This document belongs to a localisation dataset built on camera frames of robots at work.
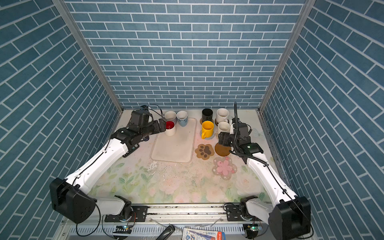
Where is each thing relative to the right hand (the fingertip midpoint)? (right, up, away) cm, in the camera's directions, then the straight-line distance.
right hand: (224, 133), depth 82 cm
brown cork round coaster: (+2, -12, +15) cm, 20 cm away
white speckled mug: (+3, +12, +25) cm, 28 cm away
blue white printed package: (-18, -45, -14) cm, 51 cm away
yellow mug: (-9, +2, +17) cm, 19 cm away
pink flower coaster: (+1, -21, +8) cm, 23 cm away
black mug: (-8, +12, +24) cm, 28 cm away
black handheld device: (-28, -43, -16) cm, 54 cm away
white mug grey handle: (-35, +11, +28) cm, 47 cm away
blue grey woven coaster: (-8, -5, +20) cm, 22 cm away
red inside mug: (-33, +3, +14) cm, 36 cm away
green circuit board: (-50, -46, -10) cm, 69 cm away
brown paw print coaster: (-10, -12, +14) cm, 22 cm away
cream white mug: (+3, +3, +19) cm, 20 cm away
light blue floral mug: (-26, +10, +23) cm, 36 cm away
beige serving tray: (-28, -11, +17) cm, 35 cm away
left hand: (-35, +6, -2) cm, 36 cm away
